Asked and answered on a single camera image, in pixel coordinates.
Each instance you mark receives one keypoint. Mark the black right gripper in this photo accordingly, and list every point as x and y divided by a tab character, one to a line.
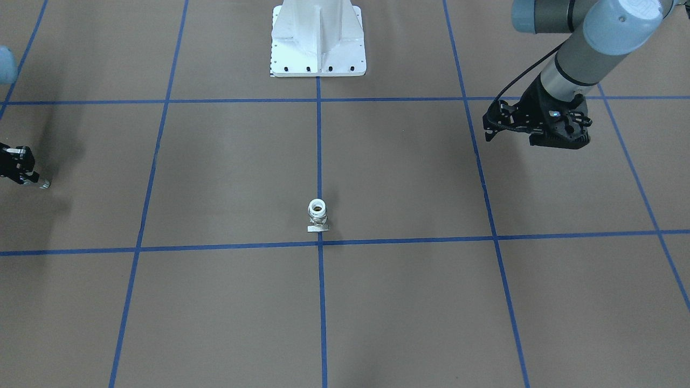
15	164

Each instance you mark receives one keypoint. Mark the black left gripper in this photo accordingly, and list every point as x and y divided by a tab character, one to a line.
535	101

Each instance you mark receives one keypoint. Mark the white PPR valve with handle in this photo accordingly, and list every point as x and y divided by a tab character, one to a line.
318	216

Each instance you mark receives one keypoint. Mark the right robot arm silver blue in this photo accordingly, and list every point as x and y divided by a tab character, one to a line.
9	72

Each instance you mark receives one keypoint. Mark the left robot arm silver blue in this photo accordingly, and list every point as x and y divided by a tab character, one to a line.
601	34

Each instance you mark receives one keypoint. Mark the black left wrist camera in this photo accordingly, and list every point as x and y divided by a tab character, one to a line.
566	129

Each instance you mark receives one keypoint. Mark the white pedestal column with base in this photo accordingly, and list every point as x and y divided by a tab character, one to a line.
317	39

